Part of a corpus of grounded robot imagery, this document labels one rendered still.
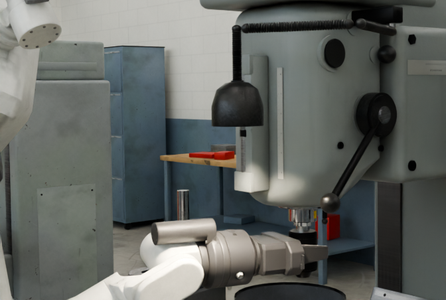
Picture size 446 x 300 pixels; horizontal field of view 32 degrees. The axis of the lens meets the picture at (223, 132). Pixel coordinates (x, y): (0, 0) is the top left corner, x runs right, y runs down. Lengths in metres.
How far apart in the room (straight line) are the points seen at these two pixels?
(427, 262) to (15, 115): 0.86
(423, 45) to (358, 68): 0.14
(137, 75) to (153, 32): 0.82
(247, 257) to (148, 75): 7.48
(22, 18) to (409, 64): 0.61
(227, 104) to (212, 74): 7.23
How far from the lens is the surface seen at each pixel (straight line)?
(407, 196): 1.63
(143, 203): 8.68
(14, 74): 1.23
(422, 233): 1.62
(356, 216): 6.89
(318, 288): 3.57
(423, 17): 1.35
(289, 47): 1.18
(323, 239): 6.09
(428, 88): 1.34
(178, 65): 8.77
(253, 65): 1.19
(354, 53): 1.23
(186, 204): 1.56
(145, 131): 8.63
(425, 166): 1.34
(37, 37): 1.19
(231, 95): 1.04
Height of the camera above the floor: 1.49
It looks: 3 degrees down
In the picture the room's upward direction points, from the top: 1 degrees counter-clockwise
